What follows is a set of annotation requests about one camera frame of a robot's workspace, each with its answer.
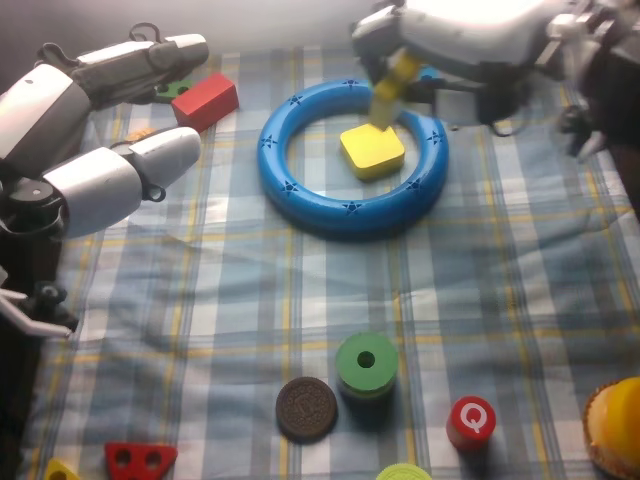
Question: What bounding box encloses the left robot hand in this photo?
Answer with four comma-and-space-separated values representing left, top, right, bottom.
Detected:
351, 0, 552, 127

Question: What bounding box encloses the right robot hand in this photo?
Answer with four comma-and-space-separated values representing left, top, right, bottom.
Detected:
0, 33, 210, 240

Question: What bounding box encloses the green block with holes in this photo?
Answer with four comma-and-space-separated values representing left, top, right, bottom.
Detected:
153, 78, 195, 104

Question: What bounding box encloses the red rectangular block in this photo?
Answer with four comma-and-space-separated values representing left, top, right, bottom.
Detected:
171, 72, 240, 134

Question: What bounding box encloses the red triangle block with holes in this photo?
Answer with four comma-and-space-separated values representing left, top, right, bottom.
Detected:
103, 441, 179, 480

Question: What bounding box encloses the yellow triangle block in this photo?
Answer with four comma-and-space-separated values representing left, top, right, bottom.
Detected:
44, 457, 81, 480

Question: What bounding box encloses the brown sandwich cookie toy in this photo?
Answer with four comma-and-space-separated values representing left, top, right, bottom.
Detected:
274, 375, 339, 444

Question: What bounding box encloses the yellow toy cake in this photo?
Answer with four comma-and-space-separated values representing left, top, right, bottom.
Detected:
582, 376, 640, 477

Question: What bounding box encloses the blue yellow plaid cloth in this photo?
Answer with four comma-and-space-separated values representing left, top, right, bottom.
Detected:
19, 47, 640, 480

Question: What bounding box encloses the red cylinder with letter Q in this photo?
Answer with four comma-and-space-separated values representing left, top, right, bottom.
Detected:
446, 395, 497, 452

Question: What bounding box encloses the yellow-green ridged disc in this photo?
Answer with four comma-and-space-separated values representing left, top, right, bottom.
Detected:
374, 462, 434, 480

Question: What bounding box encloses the blue plastic ring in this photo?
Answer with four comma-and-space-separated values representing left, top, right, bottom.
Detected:
257, 78, 450, 242

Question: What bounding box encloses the green stacking ring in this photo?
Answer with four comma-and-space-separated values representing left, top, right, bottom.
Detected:
333, 332, 400, 401

